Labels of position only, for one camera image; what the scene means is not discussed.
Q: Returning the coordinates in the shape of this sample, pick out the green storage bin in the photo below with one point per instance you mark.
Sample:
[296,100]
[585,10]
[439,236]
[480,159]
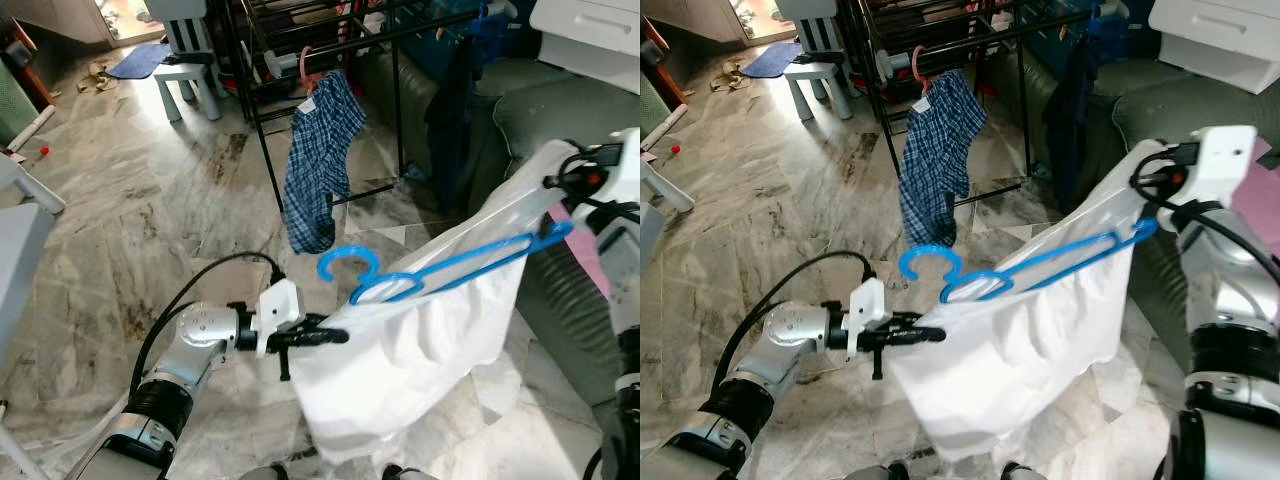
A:
[10,100]
[650,105]

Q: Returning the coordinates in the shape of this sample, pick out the brown crumpled rag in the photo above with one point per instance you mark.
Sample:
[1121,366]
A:
[732,76]
[98,76]

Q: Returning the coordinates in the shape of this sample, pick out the blue floor mat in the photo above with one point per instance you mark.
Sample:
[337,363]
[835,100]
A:
[772,60]
[140,60]

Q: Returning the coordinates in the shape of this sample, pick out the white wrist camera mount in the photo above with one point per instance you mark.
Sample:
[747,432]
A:
[625,170]
[1220,165]
[868,305]
[278,310]

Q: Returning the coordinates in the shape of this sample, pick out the green leather sofa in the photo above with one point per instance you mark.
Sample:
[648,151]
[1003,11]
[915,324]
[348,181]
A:
[1150,110]
[560,115]

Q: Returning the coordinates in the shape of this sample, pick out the white cloth garment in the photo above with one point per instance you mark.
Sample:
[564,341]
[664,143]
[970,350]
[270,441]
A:
[1020,340]
[420,340]

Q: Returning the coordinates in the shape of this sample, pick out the navy garment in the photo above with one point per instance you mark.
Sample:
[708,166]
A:
[455,130]
[1070,130]

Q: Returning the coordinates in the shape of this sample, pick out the blue plaid shorts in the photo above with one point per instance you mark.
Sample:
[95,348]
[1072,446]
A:
[320,160]
[940,160]

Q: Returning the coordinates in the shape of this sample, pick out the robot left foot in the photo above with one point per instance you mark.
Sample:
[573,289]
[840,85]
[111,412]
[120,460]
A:
[875,472]
[264,472]

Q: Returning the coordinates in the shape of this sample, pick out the blue plastic hanger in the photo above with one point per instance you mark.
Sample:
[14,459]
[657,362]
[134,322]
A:
[1100,22]
[1040,262]
[483,22]
[450,265]

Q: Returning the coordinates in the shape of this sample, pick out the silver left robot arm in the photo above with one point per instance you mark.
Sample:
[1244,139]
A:
[200,335]
[790,335]

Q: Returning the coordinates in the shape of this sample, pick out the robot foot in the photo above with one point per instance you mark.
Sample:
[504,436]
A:
[875,472]
[1022,472]
[264,472]
[408,473]

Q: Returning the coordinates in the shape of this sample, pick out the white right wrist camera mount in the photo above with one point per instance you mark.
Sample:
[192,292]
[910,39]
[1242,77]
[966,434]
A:
[625,170]
[1220,165]

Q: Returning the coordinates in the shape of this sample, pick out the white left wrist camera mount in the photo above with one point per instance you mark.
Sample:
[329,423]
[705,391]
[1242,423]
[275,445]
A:
[868,305]
[278,310]

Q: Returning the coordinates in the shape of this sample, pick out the pink sheet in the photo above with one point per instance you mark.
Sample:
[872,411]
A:
[590,250]
[1262,200]

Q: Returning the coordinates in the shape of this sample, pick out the white drawer cabinet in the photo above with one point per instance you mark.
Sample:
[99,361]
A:
[590,40]
[1220,40]

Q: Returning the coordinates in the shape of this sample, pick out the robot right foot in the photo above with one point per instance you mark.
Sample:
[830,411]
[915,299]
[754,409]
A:
[408,473]
[1022,472]

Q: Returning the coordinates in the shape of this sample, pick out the white tube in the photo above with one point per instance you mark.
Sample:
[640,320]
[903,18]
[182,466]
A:
[667,126]
[30,128]

